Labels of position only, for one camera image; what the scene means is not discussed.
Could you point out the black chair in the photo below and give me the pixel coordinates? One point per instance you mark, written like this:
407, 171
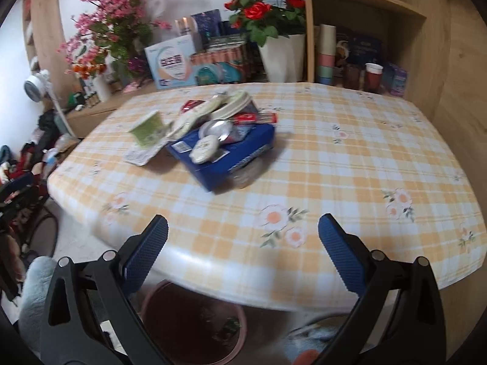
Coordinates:
19, 197

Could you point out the red rose plant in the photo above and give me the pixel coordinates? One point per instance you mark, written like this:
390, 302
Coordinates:
258, 9

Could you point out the brown glass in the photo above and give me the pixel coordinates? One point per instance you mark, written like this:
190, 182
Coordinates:
353, 78

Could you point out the white bottle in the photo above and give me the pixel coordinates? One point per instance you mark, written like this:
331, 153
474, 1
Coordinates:
102, 89

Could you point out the crushed silver can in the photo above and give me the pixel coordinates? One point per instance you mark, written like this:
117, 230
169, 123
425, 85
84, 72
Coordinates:
215, 129

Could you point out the dark blue book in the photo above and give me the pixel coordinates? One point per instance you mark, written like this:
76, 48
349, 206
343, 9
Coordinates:
365, 49

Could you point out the white and blue carton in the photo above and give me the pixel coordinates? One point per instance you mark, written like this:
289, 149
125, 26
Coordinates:
171, 64

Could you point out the clear plastic container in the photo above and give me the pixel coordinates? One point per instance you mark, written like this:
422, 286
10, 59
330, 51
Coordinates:
249, 173

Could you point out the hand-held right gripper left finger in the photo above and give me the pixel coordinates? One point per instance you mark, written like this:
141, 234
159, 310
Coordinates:
146, 249

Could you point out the dark green box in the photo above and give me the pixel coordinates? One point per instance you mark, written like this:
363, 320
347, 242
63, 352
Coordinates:
226, 41

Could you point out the pink blossom bouquet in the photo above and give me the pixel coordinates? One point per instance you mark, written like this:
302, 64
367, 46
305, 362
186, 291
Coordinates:
110, 7

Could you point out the stack of pastel cups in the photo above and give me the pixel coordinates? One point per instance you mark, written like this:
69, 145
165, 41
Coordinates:
326, 53

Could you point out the silver canister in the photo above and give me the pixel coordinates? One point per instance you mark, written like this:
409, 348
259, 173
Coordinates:
185, 26

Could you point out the purple flower bunch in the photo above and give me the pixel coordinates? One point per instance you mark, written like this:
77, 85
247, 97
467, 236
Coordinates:
135, 64

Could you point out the stack of white disposable plates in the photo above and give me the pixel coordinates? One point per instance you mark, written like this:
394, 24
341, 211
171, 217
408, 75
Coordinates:
190, 119

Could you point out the row of small brown bottles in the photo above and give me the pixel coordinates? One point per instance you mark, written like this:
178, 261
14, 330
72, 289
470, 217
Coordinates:
90, 101

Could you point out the small purple blue box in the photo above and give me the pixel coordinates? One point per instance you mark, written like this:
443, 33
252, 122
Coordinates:
397, 80

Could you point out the wooden shelf unit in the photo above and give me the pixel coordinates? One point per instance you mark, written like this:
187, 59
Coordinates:
437, 64

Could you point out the light blue fleece cloth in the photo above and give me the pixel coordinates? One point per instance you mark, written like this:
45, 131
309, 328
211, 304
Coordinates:
34, 292

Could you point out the dark blue gift box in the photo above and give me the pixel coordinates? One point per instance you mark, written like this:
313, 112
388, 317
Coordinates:
207, 24

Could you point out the green carton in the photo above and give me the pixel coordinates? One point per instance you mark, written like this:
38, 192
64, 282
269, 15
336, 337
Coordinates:
146, 131

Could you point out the flattened white wrapper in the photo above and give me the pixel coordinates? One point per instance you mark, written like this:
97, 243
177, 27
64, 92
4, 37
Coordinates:
140, 156

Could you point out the low wooden sideboard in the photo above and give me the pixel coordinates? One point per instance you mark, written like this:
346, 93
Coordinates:
99, 116

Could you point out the red cola can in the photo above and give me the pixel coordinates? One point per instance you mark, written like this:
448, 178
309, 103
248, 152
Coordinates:
247, 118

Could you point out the pink cloth item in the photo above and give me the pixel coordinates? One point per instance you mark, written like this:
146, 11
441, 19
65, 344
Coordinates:
132, 87

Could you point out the white flower pot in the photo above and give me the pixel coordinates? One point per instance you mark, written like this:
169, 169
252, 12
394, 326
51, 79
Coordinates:
283, 59

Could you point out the white fan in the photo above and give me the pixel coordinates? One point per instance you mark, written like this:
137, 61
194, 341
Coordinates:
34, 87

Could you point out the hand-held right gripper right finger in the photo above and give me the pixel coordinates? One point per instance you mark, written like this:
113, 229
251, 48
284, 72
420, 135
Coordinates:
340, 253

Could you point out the pile of clothes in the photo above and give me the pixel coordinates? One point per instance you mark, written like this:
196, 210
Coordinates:
30, 159

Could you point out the orange flower bunch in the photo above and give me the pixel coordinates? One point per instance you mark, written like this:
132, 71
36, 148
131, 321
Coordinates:
89, 67

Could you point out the brown round bin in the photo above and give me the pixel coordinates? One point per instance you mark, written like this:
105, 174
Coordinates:
190, 323

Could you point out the red paper cup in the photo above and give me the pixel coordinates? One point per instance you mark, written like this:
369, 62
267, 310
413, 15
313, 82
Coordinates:
373, 78

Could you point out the narrow wooden shelf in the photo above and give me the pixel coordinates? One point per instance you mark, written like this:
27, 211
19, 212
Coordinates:
45, 26

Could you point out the stack of paper bowls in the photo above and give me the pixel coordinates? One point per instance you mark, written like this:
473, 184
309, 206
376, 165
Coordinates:
236, 102

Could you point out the blue cardboard box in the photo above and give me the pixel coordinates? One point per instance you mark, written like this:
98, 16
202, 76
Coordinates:
236, 159

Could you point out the red striped stick packet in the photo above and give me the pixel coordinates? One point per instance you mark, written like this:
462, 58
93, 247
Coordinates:
268, 117

